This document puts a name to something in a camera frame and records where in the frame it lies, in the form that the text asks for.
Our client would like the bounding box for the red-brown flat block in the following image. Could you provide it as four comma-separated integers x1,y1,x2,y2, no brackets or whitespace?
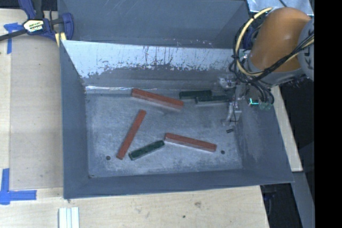
163,132,217,153
115,109,147,161
130,88,185,113

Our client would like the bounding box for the pale wood flat board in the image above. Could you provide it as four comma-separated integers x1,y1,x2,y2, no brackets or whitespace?
9,36,65,191

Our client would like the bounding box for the grey metal bin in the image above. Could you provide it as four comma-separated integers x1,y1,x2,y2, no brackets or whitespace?
56,0,295,200

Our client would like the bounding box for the dark green flat block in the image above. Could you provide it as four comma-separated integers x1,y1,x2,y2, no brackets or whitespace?
195,95,231,105
178,90,213,101
128,140,166,161

